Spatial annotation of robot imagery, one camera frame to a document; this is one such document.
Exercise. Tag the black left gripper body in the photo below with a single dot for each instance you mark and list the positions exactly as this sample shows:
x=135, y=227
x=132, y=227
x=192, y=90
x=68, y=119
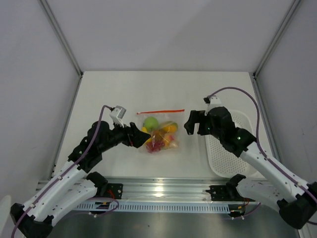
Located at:
x=123, y=136

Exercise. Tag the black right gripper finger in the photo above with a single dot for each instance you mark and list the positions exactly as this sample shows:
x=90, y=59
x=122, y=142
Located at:
x=190, y=123
x=203, y=129

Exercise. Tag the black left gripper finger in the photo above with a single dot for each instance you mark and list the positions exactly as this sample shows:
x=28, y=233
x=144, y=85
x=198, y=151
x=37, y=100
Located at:
x=133, y=129
x=139, y=138

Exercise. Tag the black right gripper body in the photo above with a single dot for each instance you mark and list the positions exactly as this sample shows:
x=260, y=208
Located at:
x=206, y=120

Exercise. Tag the red grape bunch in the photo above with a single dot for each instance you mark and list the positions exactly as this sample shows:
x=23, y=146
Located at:
x=154, y=146

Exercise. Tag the green apple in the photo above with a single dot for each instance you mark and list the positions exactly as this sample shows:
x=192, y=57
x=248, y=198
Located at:
x=151, y=123

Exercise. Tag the small yellow orange fruit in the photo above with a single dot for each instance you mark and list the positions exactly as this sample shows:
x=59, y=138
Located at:
x=169, y=127

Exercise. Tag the clear orange zip top bag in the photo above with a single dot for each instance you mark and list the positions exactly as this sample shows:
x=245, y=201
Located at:
x=157, y=134

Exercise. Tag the red peach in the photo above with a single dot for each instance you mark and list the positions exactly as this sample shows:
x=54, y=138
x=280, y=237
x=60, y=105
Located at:
x=169, y=139

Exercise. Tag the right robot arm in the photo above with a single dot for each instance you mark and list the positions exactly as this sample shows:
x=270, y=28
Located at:
x=286, y=193

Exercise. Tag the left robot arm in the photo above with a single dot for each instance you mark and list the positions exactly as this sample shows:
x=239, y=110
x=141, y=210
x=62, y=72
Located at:
x=75, y=182

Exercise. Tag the white perforated plastic basket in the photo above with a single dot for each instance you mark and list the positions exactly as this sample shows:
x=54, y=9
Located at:
x=223, y=163

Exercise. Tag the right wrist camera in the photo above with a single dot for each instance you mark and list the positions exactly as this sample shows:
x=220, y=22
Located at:
x=212, y=102

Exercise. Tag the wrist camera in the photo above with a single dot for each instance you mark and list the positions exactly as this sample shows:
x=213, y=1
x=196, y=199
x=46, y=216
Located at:
x=212, y=102
x=117, y=115

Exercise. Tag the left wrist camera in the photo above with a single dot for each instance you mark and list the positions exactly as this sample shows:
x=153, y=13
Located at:
x=117, y=115

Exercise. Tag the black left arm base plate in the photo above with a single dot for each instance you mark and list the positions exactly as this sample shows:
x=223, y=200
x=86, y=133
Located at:
x=112, y=190

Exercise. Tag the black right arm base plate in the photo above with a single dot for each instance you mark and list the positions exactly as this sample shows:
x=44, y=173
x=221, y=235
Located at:
x=222, y=193

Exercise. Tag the aluminium front rail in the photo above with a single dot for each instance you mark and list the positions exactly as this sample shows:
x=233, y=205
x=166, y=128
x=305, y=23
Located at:
x=167, y=190

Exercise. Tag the white slotted cable duct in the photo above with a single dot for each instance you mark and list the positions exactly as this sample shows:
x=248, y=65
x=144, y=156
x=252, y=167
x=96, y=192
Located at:
x=91, y=206

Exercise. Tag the right aluminium frame post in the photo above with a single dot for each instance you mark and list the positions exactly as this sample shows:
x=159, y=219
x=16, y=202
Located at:
x=283, y=26

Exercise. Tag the aluminium frame post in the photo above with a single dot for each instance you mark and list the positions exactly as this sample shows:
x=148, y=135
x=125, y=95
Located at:
x=283, y=26
x=48, y=12

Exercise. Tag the left aluminium frame post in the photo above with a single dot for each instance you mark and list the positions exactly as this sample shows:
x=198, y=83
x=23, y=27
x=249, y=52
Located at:
x=48, y=12

